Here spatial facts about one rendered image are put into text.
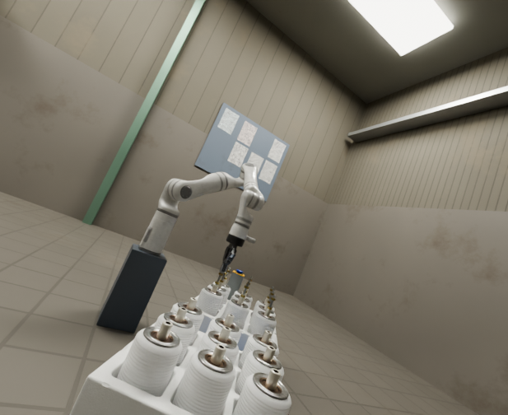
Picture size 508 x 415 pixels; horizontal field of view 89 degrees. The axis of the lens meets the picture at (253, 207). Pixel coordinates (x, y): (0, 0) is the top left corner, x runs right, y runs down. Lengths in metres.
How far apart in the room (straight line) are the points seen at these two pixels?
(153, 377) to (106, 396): 0.07
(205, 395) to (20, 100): 3.48
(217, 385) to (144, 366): 0.14
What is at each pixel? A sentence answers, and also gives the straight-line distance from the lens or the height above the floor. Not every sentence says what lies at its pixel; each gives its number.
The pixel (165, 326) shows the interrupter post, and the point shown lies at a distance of 0.59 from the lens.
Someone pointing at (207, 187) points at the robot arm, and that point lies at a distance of 1.19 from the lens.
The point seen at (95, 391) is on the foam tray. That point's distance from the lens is 0.60.
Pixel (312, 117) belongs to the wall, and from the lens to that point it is 4.49.
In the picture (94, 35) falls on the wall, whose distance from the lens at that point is 3.91.
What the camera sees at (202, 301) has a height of 0.21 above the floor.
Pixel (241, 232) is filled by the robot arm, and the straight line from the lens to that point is 1.08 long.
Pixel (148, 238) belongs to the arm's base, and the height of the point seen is 0.35.
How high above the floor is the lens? 0.49
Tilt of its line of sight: 8 degrees up
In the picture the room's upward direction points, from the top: 23 degrees clockwise
